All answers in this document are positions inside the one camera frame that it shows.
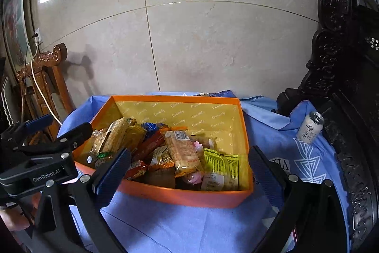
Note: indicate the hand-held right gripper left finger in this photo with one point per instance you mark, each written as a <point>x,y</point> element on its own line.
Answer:
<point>114,179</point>

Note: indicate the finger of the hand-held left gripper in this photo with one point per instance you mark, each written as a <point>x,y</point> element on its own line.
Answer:
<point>77,134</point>
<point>40,122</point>

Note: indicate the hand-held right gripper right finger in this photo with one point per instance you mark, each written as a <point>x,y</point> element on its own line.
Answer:
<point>265,179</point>

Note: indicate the clear packet with white label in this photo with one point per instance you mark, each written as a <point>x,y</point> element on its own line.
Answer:
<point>97,144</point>

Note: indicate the red packet with cracker picture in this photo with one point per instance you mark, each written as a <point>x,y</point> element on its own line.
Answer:
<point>136,170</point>

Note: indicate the cracker packet with green end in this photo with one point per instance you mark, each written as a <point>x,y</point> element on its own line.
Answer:
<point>117,134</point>

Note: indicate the yellow-green snack packet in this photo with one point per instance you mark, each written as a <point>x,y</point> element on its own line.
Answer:
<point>222,167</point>

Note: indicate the small yellow snack packet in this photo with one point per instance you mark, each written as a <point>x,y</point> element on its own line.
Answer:
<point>136,137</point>

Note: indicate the long red bar packet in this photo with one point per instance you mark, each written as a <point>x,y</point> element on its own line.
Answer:
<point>149,143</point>

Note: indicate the blue snack packet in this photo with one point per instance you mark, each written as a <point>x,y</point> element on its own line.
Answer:
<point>154,127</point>

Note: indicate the pink bag of cookies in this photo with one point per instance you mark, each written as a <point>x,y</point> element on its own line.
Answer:
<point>194,179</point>

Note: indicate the orange-label biscuit packet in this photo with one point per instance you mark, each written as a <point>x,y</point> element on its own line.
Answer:
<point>183,152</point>

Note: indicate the orange cardboard box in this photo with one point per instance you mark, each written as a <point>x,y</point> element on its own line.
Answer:
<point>192,196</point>

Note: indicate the person's left hand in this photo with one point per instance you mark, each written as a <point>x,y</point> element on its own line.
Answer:
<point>13,219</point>

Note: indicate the carved wooden chair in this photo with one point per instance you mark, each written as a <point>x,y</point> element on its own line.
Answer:
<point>56,84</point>

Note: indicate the white drink can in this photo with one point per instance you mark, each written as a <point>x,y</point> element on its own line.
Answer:
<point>309,128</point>

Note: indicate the blue printed tablecloth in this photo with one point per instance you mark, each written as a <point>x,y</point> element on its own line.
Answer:
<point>183,229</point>

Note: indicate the framed red painting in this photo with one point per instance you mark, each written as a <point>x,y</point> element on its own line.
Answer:
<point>14,18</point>

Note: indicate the dark carved furniture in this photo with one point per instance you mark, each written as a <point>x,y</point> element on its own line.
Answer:
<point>352,93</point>

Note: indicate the wall outlet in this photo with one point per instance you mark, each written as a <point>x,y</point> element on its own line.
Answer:
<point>38,38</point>

